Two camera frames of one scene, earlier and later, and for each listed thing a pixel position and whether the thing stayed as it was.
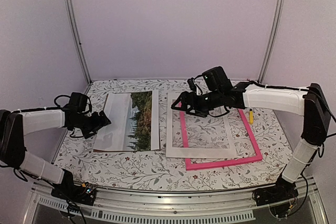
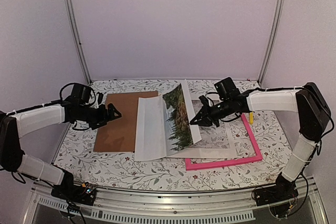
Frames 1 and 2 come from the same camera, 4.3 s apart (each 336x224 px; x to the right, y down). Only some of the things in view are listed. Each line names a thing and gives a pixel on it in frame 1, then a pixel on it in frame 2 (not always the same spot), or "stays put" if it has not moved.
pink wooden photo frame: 190,166 stays put
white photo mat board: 196,152 stays put
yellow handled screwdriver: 251,117 stays put
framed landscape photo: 135,125 → 163,124
